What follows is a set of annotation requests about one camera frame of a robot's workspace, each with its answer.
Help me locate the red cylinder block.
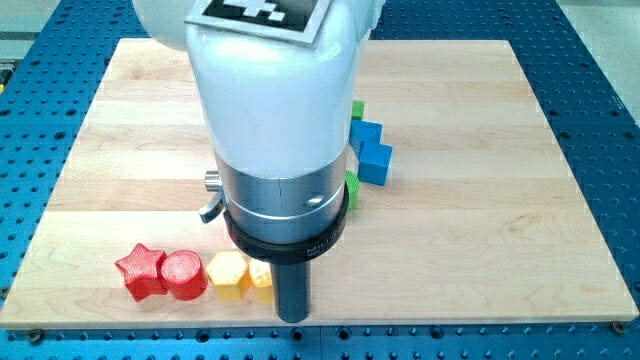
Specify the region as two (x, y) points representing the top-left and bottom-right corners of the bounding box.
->
(161, 250), (208, 301)

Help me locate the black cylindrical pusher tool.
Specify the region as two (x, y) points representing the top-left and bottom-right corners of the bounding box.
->
(271, 262), (310, 323)

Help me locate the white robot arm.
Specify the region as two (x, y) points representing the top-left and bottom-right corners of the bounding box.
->
(133, 0), (382, 265)

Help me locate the fiducial marker plate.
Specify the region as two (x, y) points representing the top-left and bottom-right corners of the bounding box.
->
(185, 0), (331, 45)

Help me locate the blue block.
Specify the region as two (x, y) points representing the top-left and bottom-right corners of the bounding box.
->
(349, 120), (393, 186)

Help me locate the blue perforated table plate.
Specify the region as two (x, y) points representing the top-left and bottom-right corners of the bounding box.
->
(1, 0), (639, 359)

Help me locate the red star block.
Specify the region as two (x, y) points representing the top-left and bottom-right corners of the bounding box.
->
(115, 243), (168, 302)

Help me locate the wooden board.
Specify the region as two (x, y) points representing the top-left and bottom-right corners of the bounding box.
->
(1, 39), (638, 330)

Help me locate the green round block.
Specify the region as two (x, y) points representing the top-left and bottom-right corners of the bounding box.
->
(345, 170), (360, 211)

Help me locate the green cube block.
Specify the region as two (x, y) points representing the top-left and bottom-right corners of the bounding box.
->
(351, 100), (365, 120)

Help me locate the yellow hexagon block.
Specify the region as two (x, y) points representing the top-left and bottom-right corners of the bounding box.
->
(205, 251), (252, 302)

